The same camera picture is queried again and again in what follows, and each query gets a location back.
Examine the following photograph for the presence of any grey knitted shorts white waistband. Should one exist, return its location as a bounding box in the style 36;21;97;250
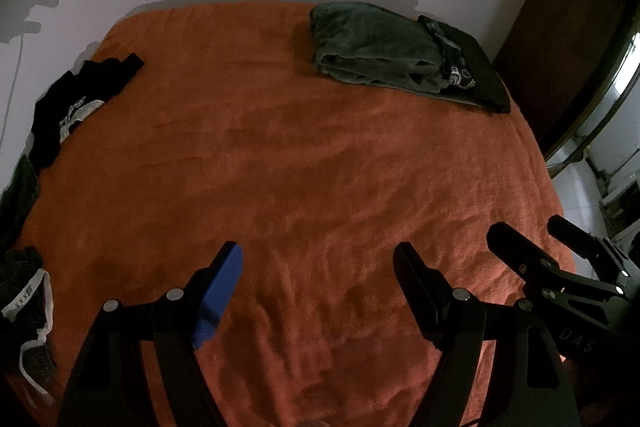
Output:
0;246;57;408

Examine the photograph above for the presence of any folded green cloth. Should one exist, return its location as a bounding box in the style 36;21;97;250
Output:
310;2;451;95

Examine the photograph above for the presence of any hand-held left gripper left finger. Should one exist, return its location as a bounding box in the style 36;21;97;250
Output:
57;241;246;427

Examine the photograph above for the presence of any orange blanket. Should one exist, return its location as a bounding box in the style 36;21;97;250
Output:
0;1;578;427

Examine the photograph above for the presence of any white wall cable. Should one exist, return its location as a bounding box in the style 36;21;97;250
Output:
0;32;26;152

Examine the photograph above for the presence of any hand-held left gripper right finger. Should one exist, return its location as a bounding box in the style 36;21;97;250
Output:
392;242;571;427

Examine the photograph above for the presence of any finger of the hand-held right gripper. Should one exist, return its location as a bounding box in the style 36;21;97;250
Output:
486;222;566;303
547;214;631;295

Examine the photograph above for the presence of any metal door frame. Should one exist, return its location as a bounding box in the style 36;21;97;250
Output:
544;34;640;168

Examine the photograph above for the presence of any black printed t-shirt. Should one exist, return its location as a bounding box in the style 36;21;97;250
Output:
30;53;146;170

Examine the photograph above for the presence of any folded black patterned garment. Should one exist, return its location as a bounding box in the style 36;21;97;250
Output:
417;14;512;114

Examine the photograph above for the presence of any brown wooden door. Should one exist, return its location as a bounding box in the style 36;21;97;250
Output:
492;0;628;152

